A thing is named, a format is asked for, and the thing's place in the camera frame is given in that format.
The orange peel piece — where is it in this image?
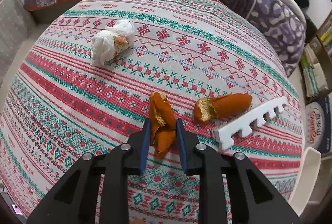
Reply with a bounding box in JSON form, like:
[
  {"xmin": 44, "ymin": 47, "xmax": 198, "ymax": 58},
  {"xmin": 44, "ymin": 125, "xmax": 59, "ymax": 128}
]
[
  {"xmin": 193, "ymin": 94, "xmax": 253, "ymax": 123},
  {"xmin": 149, "ymin": 92, "xmax": 176, "ymax": 159}
]

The tissue wad with peel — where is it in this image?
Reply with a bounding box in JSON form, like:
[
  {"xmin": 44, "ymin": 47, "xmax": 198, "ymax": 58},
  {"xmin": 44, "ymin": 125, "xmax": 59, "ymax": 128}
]
[{"xmin": 90, "ymin": 18, "xmax": 135, "ymax": 66}]

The white trash bin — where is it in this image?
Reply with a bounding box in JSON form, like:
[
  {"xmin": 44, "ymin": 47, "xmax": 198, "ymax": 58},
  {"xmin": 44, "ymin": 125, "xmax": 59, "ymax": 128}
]
[{"xmin": 288, "ymin": 146, "xmax": 321, "ymax": 217}]

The lower Ganten cardboard box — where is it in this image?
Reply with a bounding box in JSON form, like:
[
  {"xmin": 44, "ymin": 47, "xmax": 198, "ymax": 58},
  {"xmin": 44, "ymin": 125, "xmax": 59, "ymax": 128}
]
[{"xmin": 306, "ymin": 93, "xmax": 331, "ymax": 154}]

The patterned tablecloth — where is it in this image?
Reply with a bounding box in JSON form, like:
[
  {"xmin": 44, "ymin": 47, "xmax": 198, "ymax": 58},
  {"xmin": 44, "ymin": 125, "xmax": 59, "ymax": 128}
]
[{"xmin": 1, "ymin": 0, "xmax": 303, "ymax": 216}]

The wooden bookshelf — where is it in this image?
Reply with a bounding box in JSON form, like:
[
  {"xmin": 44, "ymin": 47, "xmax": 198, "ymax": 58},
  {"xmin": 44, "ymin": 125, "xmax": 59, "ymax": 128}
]
[{"xmin": 299, "ymin": 13, "xmax": 331, "ymax": 104}]

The grey checked cushion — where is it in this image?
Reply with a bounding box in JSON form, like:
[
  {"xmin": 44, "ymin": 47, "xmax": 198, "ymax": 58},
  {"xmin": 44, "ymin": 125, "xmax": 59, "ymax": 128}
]
[{"xmin": 0, "ymin": 0, "xmax": 35, "ymax": 81}]

